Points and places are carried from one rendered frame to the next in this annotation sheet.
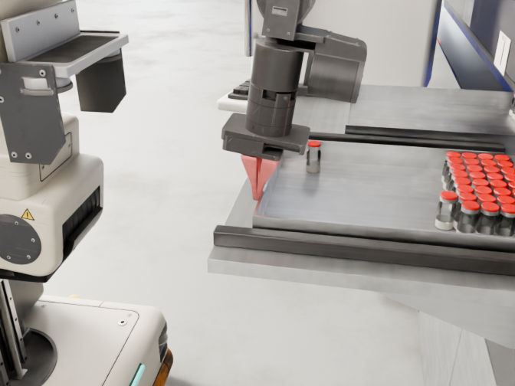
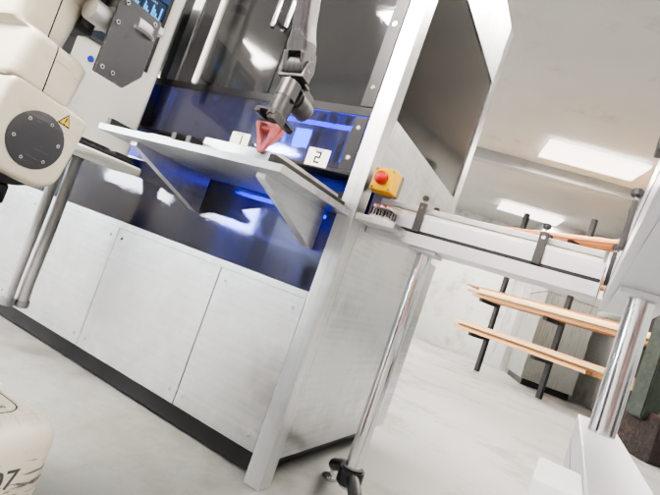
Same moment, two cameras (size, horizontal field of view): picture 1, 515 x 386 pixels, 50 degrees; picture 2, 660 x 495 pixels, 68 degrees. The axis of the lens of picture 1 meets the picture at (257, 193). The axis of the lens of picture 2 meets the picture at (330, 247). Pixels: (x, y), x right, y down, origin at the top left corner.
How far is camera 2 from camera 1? 123 cm
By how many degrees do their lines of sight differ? 76
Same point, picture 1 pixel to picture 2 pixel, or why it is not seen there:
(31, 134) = (123, 59)
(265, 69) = (294, 90)
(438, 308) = (299, 224)
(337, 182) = not seen: hidden behind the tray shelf
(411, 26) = (128, 118)
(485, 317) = (307, 231)
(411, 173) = not seen: hidden behind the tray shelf
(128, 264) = not seen: outside the picture
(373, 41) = (100, 118)
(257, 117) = (285, 109)
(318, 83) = (303, 106)
